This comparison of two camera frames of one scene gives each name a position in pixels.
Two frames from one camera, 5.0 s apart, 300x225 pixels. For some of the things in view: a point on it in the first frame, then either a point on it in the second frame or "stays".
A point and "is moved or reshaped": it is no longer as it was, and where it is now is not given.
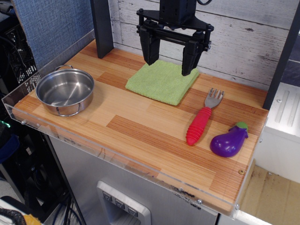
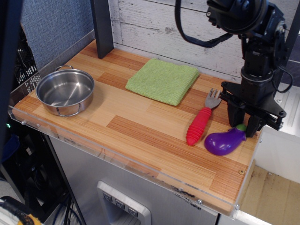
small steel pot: (66, 92) stays
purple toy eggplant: (229, 144) is moved or reshaped
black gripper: (177, 19) to (252, 105)
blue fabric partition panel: (54, 28) stays
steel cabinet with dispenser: (107, 193) stays
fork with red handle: (211, 100) stays
